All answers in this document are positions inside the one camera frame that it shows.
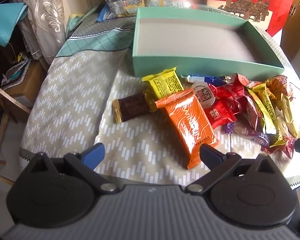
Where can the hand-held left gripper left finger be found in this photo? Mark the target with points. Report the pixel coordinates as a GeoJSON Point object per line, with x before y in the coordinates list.
{"type": "Point", "coordinates": [93, 152]}

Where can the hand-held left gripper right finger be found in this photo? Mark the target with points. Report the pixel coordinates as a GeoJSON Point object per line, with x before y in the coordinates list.
{"type": "Point", "coordinates": [209, 155]}

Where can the red clear candy wrapper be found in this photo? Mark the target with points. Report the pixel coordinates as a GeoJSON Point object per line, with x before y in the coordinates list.
{"type": "Point", "coordinates": [282, 146]}

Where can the orange wavy-line snack packet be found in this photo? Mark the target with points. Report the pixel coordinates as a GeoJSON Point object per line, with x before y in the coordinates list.
{"type": "Point", "coordinates": [187, 127]}

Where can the purple snack packet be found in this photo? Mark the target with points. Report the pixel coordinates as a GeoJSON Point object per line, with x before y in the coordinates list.
{"type": "Point", "coordinates": [242, 132]}

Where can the red square snack packet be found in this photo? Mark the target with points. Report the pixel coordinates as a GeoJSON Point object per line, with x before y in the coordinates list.
{"type": "Point", "coordinates": [218, 115]}

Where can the yellow cheese stick packet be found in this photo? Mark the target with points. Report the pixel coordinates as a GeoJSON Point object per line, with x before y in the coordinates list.
{"type": "Point", "coordinates": [269, 115]}

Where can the pink red snack packet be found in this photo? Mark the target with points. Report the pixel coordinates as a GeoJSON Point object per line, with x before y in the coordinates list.
{"type": "Point", "coordinates": [251, 112]}

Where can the brown chocolate bar packet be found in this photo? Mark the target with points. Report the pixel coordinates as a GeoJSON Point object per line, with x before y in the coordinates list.
{"type": "Point", "coordinates": [132, 106]}

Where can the white round jelly cup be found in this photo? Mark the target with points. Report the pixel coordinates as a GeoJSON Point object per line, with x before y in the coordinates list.
{"type": "Point", "coordinates": [203, 95]}

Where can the orange puffed snack bag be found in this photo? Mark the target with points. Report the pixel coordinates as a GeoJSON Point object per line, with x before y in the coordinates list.
{"type": "Point", "coordinates": [279, 85]}

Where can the red crinkled candy wrapper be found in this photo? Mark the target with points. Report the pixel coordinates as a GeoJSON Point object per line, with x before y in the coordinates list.
{"type": "Point", "coordinates": [232, 90]}

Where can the blue white candy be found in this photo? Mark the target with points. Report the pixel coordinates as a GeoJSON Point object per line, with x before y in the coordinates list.
{"type": "Point", "coordinates": [202, 78]}

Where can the yellow wavy-line snack packet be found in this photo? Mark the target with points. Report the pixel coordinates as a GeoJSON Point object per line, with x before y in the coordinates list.
{"type": "Point", "coordinates": [162, 82]}

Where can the mint green cardboard box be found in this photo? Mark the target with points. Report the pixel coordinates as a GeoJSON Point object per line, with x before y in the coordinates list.
{"type": "Point", "coordinates": [189, 63]}

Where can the wooden chair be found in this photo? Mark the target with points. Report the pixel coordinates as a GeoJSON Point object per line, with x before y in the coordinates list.
{"type": "Point", "coordinates": [10, 100]}

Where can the brown wooden cabinet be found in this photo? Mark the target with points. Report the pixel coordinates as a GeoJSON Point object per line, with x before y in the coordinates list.
{"type": "Point", "coordinates": [299, 30]}

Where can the embroidered beige curtain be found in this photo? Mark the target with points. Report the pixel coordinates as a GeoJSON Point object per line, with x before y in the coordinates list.
{"type": "Point", "coordinates": [47, 17]}

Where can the cartoon dog snack bag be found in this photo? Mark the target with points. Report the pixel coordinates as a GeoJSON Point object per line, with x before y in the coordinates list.
{"type": "Point", "coordinates": [125, 0]}

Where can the teal cloth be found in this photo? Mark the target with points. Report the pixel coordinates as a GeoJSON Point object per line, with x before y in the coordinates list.
{"type": "Point", "coordinates": [5, 22]}

